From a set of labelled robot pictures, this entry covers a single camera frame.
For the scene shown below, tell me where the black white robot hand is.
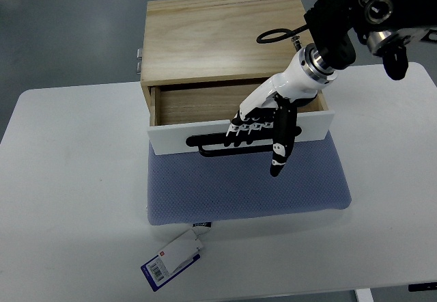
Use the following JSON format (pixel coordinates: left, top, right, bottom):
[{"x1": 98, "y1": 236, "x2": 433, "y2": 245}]
[{"x1": 224, "y1": 44, "x2": 337, "y2": 177}]

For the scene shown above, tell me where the white drawer black handle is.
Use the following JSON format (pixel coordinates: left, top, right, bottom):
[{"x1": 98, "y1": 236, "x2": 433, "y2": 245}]
[{"x1": 145, "y1": 78, "x2": 335, "y2": 155}]

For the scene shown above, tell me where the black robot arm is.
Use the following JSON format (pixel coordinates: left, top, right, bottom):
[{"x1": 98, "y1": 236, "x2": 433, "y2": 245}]
[{"x1": 257, "y1": 0, "x2": 436, "y2": 80}]

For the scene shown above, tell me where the wooden drawer cabinet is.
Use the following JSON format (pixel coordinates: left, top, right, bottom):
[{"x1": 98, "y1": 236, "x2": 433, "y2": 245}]
[{"x1": 141, "y1": 0, "x2": 305, "y2": 126}]

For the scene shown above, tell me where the blue mesh cushion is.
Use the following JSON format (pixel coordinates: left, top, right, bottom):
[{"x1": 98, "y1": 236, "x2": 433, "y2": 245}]
[{"x1": 147, "y1": 135, "x2": 352, "y2": 225}]

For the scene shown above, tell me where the white blue product tag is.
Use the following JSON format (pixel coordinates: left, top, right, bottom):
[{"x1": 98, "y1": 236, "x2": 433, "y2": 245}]
[{"x1": 141, "y1": 229, "x2": 203, "y2": 292}]

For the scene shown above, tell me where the white table leg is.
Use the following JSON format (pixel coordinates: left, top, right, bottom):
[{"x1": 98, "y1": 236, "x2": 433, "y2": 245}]
[{"x1": 354, "y1": 288, "x2": 374, "y2": 302}]

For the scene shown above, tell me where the black object at table edge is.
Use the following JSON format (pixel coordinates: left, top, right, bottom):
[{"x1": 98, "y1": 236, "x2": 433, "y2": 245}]
[{"x1": 408, "y1": 282, "x2": 437, "y2": 292}]

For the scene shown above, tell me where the metal clamp bracket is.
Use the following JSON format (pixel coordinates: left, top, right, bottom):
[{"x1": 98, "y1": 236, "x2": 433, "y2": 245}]
[{"x1": 136, "y1": 48, "x2": 143, "y2": 74}]

